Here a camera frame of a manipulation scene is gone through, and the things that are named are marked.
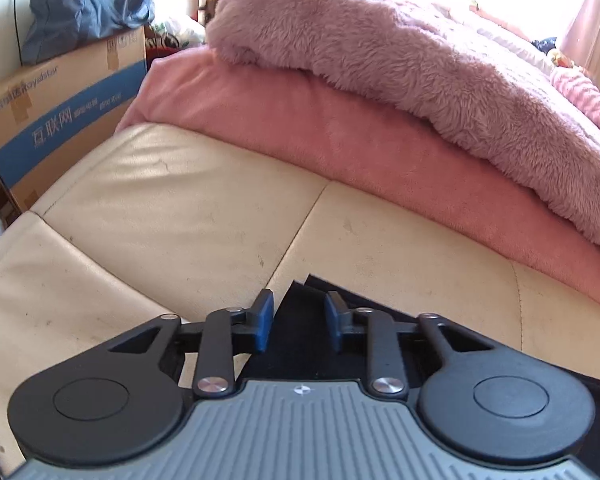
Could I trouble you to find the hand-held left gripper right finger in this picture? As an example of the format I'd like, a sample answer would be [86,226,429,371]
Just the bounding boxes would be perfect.
[324,291,496,401]

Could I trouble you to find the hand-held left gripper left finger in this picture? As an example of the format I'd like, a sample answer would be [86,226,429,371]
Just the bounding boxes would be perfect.
[107,288,276,401]

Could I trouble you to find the black pants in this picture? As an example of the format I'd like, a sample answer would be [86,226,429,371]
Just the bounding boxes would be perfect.
[237,274,600,478]

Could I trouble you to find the cream leather sofa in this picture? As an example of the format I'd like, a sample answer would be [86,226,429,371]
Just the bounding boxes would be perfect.
[0,122,600,476]

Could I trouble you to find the salmon pink blanket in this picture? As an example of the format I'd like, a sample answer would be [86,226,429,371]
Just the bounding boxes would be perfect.
[115,50,600,303]

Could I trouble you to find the fluffy mauve blanket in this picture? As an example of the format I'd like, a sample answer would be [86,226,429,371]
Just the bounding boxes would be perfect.
[206,0,600,261]

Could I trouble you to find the cardboard box with blue stripe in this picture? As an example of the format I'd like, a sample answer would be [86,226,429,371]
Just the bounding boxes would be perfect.
[0,26,148,213]

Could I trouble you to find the patterned cloth bundle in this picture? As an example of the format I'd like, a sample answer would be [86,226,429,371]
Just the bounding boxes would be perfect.
[145,15,207,63]

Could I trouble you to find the white quilt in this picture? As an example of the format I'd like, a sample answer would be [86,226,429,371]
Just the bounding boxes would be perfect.
[430,0,556,75]

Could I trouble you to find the pink ribbed blanket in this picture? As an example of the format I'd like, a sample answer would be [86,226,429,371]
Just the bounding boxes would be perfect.
[550,67,600,146]

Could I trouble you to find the dark blue cloth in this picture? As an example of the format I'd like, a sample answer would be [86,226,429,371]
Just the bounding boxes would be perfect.
[531,36,561,56]

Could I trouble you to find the blue-grey bag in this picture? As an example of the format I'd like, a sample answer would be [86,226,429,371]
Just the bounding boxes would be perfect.
[20,0,157,66]

